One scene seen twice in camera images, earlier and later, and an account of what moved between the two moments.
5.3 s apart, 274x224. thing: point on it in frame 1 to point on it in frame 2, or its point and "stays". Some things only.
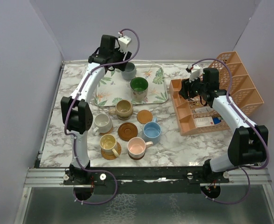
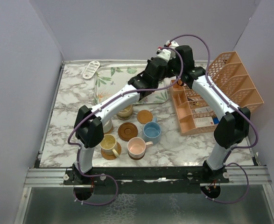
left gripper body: (117, 54) to (149, 61)
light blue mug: (151, 131) stays
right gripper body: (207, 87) to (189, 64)
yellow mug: (108, 142) stays
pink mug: (137, 147) stays
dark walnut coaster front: (137, 158) stays
